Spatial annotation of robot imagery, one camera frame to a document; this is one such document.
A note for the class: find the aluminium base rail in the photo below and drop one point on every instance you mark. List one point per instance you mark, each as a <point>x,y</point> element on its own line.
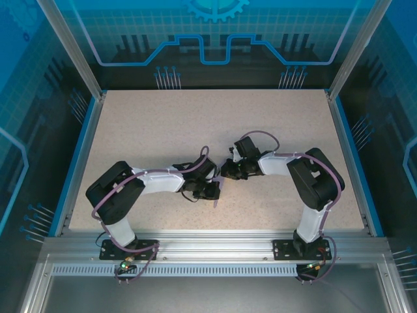
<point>211,244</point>

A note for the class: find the purple paper sheet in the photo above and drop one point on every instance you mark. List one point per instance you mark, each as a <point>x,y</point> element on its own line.
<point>215,203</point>

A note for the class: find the aluminium front frame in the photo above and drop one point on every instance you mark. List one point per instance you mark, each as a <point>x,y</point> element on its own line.
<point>398,295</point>

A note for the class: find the aluminium frame post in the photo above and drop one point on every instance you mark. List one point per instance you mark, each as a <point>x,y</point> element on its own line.
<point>76,52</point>
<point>350,52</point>

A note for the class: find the blue table edge strip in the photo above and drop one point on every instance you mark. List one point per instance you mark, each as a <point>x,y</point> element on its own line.
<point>83,137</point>
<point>349,137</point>

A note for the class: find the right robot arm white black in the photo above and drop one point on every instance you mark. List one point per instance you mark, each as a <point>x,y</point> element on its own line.
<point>277,164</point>

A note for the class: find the connector with green light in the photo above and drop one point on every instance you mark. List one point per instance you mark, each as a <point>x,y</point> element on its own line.
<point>125,265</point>

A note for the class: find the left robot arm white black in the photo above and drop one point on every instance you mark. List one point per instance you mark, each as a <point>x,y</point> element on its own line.
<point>159,181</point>

